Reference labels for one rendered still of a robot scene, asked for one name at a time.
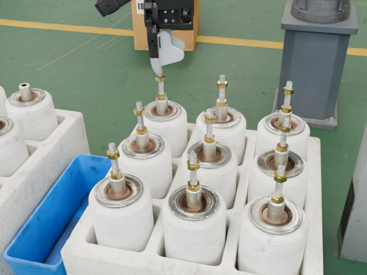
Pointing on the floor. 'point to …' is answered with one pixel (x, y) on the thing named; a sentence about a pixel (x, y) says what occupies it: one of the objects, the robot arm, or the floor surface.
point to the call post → (355, 211)
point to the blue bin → (55, 219)
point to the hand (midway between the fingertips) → (155, 68)
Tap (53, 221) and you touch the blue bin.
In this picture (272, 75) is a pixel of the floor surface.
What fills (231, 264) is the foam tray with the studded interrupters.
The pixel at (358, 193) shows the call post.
